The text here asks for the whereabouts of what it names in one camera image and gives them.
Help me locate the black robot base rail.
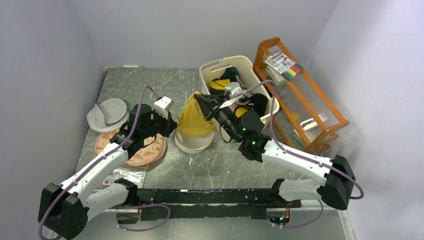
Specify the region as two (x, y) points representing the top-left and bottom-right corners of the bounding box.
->
(122, 188), (302, 221)

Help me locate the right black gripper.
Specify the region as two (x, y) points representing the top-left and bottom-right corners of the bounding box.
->
(194, 92), (242, 143)

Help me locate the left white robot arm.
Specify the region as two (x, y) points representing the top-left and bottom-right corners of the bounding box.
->
(38, 97), (177, 240)

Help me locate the white mesh laundry bag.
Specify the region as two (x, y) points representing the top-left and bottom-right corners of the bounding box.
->
(174, 128), (215, 154)

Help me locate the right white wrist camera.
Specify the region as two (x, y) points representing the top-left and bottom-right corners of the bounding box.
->
(219, 82), (246, 109)

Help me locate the yellow bra in basket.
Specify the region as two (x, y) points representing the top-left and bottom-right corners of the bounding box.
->
(233, 106), (250, 118)

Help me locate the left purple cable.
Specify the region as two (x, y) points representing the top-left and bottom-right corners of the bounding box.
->
(37, 85), (162, 240)

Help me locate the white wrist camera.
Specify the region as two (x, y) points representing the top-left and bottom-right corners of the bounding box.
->
(219, 82), (246, 109)
(153, 96), (175, 119)

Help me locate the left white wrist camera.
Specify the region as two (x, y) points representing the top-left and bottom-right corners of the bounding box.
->
(153, 96), (175, 119)

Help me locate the coloured marker pen pack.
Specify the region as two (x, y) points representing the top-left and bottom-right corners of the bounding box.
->
(263, 52), (304, 80)

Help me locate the black bra in basket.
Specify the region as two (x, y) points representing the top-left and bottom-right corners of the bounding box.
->
(249, 93), (269, 117)

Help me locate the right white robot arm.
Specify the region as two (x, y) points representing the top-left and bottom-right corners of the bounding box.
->
(194, 94), (356, 210)

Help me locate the green white marker pen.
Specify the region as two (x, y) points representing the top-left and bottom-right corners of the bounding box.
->
(122, 65), (145, 68)

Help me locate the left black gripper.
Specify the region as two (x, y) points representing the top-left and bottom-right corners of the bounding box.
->
(141, 108), (179, 139)

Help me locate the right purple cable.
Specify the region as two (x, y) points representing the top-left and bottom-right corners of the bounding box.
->
(230, 79), (365, 200)

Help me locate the orange wooden rack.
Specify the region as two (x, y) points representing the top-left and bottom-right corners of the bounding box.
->
(253, 37), (350, 153)

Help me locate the cream plastic laundry basket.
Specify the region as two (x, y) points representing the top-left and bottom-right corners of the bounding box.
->
(199, 55), (280, 126)

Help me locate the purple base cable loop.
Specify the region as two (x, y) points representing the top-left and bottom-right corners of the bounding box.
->
(115, 203), (171, 232)

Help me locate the black yellow garment in basket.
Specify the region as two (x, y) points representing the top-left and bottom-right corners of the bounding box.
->
(209, 67), (240, 95)

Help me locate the floral pink laundry bag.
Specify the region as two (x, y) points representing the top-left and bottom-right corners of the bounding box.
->
(94, 129), (167, 170)

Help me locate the mustard yellow bra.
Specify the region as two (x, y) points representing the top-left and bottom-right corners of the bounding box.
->
(177, 91), (215, 138)

